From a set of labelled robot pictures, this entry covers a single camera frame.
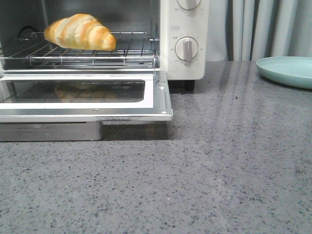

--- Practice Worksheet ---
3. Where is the glass oven door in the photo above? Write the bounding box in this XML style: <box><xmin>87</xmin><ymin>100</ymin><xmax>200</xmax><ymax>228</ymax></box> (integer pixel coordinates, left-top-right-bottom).
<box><xmin>0</xmin><ymin>72</ymin><xmax>173</xmax><ymax>123</ymax></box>

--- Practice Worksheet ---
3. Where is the golden striped bread roll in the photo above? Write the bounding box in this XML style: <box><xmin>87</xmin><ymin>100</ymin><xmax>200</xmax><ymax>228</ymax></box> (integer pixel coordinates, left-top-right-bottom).
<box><xmin>44</xmin><ymin>14</ymin><xmax>117</xmax><ymax>51</ymax></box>

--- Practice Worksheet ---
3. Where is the lower oven dial knob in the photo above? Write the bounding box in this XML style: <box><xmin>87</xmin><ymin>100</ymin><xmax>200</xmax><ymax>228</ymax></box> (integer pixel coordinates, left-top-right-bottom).
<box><xmin>175</xmin><ymin>37</ymin><xmax>198</xmax><ymax>62</ymax></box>

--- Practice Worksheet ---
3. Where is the oven dial knob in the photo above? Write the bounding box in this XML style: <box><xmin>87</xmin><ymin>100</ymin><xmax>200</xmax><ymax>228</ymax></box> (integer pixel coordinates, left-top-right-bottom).
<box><xmin>177</xmin><ymin>0</ymin><xmax>201</xmax><ymax>11</ymax></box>
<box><xmin>175</xmin><ymin>37</ymin><xmax>198</xmax><ymax>62</ymax></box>

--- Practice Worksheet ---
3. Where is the white Toshiba toaster oven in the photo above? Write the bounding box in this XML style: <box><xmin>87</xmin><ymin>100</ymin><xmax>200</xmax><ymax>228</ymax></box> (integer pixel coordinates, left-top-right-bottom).
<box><xmin>0</xmin><ymin>0</ymin><xmax>211</xmax><ymax>92</ymax></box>

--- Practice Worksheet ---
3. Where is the upper oven dial knob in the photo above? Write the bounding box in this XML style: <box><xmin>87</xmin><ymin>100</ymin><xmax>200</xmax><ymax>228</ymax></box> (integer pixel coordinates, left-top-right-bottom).
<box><xmin>177</xmin><ymin>0</ymin><xmax>201</xmax><ymax>11</ymax></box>

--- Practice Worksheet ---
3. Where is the grey pleated curtain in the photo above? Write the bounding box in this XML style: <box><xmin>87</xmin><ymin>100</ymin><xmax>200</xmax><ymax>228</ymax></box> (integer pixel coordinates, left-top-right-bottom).
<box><xmin>206</xmin><ymin>0</ymin><xmax>312</xmax><ymax>61</ymax></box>

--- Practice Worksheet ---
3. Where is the light green round plate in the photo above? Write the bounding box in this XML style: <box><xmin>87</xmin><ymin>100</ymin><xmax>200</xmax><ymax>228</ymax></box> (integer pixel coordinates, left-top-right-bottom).
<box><xmin>256</xmin><ymin>57</ymin><xmax>312</xmax><ymax>89</ymax></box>

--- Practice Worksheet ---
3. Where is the metal wire oven rack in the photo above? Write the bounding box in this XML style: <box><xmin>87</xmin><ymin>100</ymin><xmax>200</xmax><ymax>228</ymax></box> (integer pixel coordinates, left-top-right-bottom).
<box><xmin>0</xmin><ymin>32</ymin><xmax>160</xmax><ymax>70</ymax></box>

